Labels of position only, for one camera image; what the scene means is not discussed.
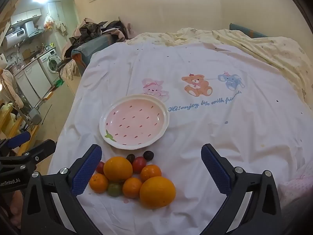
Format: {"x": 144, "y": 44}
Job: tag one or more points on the floral cloth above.
{"x": 68, "y": 69}

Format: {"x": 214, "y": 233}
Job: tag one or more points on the pink blanket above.
{"x": 296, "y": 183}

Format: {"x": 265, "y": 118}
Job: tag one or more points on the red cherry tomato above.
{"x": 99, "y": 167}
{"x": 139, "y": 164}

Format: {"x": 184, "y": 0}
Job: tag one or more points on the pink strawberry-print plate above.
{"x": 137, "y": 117}

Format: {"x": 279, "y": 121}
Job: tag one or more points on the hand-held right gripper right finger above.
{"x": 216, "y": 171}

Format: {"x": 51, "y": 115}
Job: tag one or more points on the grey range hood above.
{"x": 29, "y": 28}

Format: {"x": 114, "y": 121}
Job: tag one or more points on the white water heater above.
{"x": 14, "y": 35}

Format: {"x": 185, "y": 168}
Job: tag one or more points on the dark purple cherry tomato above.
{"x": 130, "y": 157}
{"x": 148, "y": 155}

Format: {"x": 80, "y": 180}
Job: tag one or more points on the hanging plastic bag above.
{"x": 49, "y": 22}

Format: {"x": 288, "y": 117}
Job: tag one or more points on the pile of clothes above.
{"x": 90, "y": 30}

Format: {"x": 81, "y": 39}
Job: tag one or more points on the yellow wooden rack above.
{"x": 12, "y": 124}

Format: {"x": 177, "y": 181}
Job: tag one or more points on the cream patterned quilt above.
{"x": 281, "y": 51}

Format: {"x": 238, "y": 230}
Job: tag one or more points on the white cartoon-print bedsheet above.
{"x": 207, "y": 127}

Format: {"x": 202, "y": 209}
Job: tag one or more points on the white washing machine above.
{"x": 52, "y": 62}

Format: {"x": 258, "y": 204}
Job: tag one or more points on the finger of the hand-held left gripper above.
{"x": 41, "y": 149}
{"x": 18, "y": 138}

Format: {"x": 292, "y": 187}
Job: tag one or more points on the green dustpan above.
{"x": 58, "y": 82}

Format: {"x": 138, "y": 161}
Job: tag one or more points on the cream hanging garment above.
{"x": 9, "y": 85}

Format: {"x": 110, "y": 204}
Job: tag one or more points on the hanging towel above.
{"x": 62, "y": 27}

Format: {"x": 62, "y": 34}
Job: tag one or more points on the small tangerine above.
{"x": 98, "y": 182}
{"x": 150, "y": 172}
{"x": 132, "y": 187}

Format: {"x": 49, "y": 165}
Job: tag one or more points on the blue pillow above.
{"x": 244, "y": 30}

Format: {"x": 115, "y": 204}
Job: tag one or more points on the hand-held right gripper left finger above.
{"x": 86, "y": 171}

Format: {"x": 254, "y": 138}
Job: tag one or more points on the green cherry tomato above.
{"x": 115, "y": 189}

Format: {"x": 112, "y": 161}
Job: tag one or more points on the teal cushion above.
{"x": 93, "y": 47}

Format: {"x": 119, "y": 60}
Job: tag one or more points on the large orange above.
{"x": 157, "y": 192}
{"x": 117, "y": 169}

